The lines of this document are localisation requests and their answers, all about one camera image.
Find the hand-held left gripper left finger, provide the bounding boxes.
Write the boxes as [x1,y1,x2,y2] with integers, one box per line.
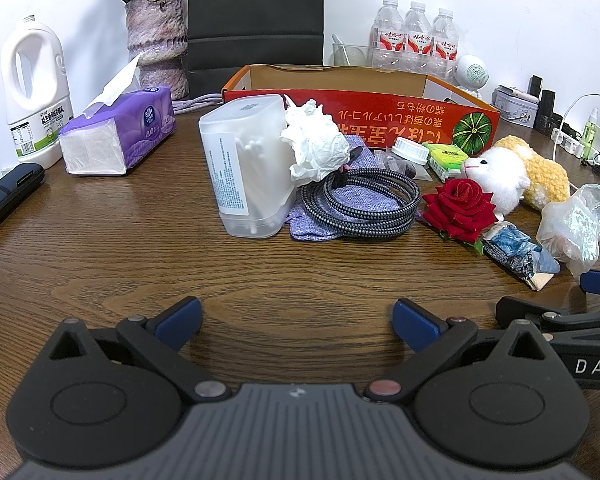
[49,296,232,404]

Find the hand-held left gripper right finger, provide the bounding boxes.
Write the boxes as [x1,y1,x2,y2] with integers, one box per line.
[364,297,549,406]

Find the clear plastic bag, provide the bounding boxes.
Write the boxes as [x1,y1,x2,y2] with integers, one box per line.
[536,183,600,279]

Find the red artificial rose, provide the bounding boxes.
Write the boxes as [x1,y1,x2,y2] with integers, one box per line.
[416,177,499,254]

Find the white and yellow plush sheep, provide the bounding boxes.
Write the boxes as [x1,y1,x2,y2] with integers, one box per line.
[460,135,571,222]

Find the translucent cotton swab box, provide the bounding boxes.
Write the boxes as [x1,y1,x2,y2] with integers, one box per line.
[198,94,299,239]

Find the orange cardboard box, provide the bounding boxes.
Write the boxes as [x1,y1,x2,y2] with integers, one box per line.
[221,64,501,157]

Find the blue patterned wrapper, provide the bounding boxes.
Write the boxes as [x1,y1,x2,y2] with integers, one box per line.
[480,224,562,292]

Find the white power strip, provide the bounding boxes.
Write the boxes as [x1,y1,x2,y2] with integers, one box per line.
[551,127,599,157]

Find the green spray bottle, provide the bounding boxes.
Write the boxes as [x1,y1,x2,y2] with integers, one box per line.
[582,107,600,147]

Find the small clear plastic pouch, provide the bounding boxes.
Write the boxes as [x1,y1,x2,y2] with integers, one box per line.
[372,149,434,181]

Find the small green box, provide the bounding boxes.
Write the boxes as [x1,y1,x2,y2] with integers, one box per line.
[422,142,474,182]

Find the purple knitted cloth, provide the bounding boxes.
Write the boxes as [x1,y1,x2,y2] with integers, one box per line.
[287,133,422,242]

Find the white round lid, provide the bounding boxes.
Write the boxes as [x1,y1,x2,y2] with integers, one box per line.
[391,139,429,165]

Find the white tin box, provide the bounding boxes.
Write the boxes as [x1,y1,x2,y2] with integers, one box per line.
[491,85,540,129]

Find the purple tissue pack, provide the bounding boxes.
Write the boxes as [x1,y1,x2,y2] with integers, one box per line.
[58,52,176,177]

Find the crumpled white tissue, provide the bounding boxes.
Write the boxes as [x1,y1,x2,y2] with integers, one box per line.
[279,99,352,184]

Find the black glasses case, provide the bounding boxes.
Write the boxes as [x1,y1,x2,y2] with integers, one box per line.
[0,162,46,241]

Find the white robot-shaped speaker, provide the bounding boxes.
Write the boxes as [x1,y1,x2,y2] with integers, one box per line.
[452,54,491,99]

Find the white detergent jug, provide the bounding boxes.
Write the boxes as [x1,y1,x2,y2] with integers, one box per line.
[1,15,74,170]

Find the clear glass cup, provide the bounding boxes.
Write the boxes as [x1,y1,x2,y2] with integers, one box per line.
[331,33,374,69]

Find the purple ceramic vase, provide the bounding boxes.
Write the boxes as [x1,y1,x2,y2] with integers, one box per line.
[125,0,190,102]

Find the black paper bag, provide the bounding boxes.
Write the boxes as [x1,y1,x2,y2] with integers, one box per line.
[186,0,326,99]

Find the black braided cable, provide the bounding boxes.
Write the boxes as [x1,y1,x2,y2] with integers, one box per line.
[300,145,422,235]

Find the white power cable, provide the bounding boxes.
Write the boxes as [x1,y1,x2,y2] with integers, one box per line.
[550,92,600,137]

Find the purple cable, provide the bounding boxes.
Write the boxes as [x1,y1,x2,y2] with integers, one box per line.
[172,93,227,114]

